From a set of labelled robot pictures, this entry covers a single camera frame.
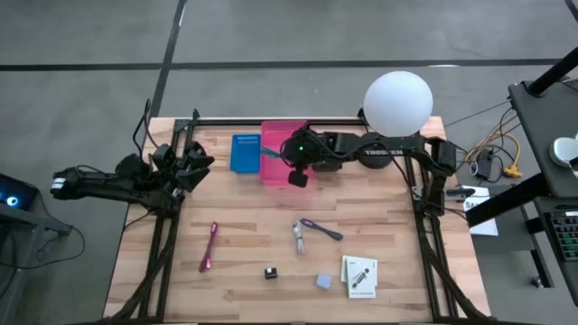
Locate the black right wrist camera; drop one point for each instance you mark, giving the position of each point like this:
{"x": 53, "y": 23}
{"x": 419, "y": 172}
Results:
{"x": 299, "y": 178}

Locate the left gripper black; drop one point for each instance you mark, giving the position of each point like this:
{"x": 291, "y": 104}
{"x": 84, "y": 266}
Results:
{"x": 171, "y": 160}

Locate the black marker-like object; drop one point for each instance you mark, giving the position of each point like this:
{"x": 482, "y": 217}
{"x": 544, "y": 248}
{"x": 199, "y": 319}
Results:
{"x": 460, "y": 192}

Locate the black power adapter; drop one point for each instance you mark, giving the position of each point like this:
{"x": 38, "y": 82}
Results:
{"x": 484, "y": 163}

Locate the white rounded device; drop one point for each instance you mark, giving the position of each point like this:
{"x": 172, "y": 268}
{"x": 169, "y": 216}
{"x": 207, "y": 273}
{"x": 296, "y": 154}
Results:
{"x": 564, "y": 151}

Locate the blue plastic bin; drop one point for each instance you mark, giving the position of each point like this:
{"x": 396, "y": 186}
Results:
{"x": 245, "y": 153}

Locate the black device blue light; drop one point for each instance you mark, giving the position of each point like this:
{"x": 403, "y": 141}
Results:
{"x": 15, "y": 194}

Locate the purple pen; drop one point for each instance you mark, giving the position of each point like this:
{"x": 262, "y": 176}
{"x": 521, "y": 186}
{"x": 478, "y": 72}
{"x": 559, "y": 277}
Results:
{"x": 321, "y": 229}

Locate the black aluminium table frame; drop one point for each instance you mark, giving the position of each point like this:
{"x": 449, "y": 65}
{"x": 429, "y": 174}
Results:
{"x": 226, "y": 122}

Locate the small black box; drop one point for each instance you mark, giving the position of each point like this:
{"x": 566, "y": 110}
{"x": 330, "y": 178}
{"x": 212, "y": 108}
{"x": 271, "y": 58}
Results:
{"x": 270, "y": 273}

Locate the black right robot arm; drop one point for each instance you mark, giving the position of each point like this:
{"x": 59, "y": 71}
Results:
{"x": 406, "y": 144}

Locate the pink pen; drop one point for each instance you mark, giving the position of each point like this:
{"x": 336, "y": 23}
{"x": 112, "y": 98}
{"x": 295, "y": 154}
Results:
{"x": 209, "y": 246}

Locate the backlit keyboard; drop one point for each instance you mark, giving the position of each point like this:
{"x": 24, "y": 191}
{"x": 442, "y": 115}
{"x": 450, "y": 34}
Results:
{"x": 566, "y": 234}

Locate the black equipment cart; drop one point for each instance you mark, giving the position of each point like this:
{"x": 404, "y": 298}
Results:
{"x": 537, "y": 126}

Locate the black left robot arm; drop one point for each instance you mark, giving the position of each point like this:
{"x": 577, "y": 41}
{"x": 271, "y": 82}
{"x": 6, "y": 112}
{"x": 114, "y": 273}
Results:
{"x": 99, "y": 185}

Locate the pink plastic bin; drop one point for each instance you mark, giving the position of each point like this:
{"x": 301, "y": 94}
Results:
{"x": 271, "y": 171}

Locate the white globe lamp black base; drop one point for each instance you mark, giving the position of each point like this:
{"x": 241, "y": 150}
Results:
{"x": 397, "y": 104}

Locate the grey metal stand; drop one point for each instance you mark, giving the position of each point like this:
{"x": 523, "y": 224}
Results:
{"x": 31, "y": 219}

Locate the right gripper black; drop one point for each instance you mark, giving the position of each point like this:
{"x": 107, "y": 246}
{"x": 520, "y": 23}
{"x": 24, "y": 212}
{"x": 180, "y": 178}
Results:
{"x": 302, "y": 149}

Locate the small lilac cube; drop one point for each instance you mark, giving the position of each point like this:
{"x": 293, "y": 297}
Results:
{"x": 323, "y": 281}

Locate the white manual booklet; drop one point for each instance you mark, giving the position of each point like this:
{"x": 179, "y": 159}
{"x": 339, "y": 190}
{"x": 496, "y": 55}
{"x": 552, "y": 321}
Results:
{"x": 362, "y": 282}
{"x": 345, "y": 268}

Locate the white paper sheet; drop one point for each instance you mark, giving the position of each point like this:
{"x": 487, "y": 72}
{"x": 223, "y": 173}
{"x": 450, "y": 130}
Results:
{"x": 484, "y": 228}

